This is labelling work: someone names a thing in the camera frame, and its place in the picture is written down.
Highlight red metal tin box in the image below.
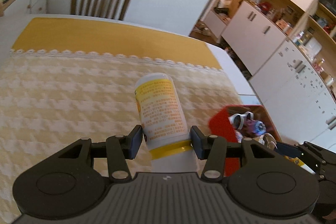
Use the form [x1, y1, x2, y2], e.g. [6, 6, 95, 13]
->
[207, 104, 283, 177]

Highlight white round sunglasses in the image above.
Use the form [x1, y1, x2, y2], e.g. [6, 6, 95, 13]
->
[228, 111, 254, 129]

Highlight purple blue plush toy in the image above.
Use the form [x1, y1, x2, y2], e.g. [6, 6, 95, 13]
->
[244, 119, 266, 136]

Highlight yellow white bottle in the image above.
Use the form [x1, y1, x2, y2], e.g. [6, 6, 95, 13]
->
[134, 73, 197, 173]

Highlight round tape roll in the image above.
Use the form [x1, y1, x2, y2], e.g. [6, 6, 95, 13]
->
[259, 133, 277, 150]

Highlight person's right hand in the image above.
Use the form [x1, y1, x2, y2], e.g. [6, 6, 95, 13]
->
[322, 209, 336, 224]

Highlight yellow table runner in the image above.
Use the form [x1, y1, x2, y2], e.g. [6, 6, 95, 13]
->
[11, 17, 221, 69]

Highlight white wall cabinet unit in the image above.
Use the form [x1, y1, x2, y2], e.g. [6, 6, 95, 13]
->
[202, 0, 336, 151]

